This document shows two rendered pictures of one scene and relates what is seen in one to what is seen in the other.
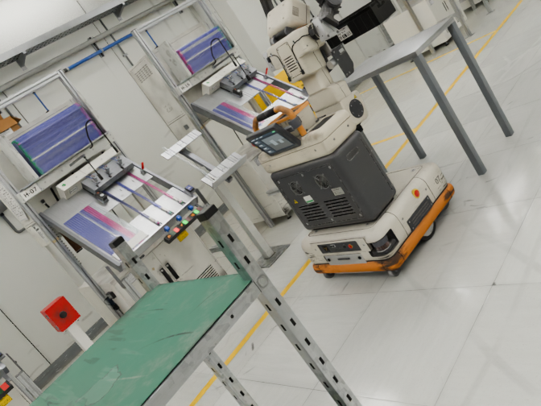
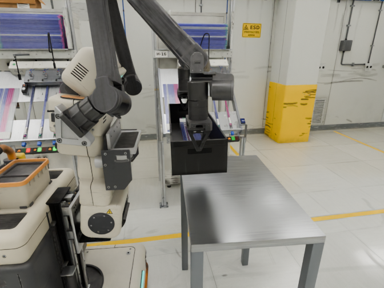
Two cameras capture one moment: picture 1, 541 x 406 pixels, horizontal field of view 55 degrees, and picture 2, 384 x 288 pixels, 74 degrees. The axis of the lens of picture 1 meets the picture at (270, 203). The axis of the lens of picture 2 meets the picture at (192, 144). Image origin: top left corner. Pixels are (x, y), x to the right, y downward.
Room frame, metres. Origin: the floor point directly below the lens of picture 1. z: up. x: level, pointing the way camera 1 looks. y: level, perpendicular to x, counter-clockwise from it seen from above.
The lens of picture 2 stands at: (2.12, -1.37, 1.38)
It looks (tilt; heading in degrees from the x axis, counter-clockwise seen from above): 20 degrees down; 27
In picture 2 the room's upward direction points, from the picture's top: straight up
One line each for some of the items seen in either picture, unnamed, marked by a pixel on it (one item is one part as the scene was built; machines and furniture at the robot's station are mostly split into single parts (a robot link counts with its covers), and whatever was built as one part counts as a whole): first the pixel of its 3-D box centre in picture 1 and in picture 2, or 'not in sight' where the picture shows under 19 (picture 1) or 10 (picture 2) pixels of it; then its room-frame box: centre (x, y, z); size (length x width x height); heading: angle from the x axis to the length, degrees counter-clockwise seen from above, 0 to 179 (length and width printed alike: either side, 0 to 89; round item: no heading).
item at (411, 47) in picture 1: (419, 111); (229, 256); (3.11, -1.08, 0.40); 0.70 x 0.45 x 0.80; 32
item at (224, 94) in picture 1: (261, 138); (195, 125); (4.41, -0.26, 0.65); 1.01 x 0.73 x 1.29; 37
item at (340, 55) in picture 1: (324, 65); (119, 150); (2.85, -0.67, 0.99); 0.28 x 0.16 x 0.22; 33
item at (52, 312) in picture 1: (95, 354); not in sight; (2.88, 1.33, 0.39); 0.24 x 0.24 x 0.78; 37
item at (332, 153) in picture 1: (324, 165); (41, 238); (2.65, -0.35, 0.59); 0.55 x 0.34 x 0.83; 33
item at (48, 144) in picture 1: (57, 139); (32, 31); (3.62, 0.91, 1.52); 0.51 x 0.13 x 0.27; 127
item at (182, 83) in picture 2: not in sight; (184, 86); (3.24, -0.76, 1.21); 0.10 x 0.07 x 0.07; 32
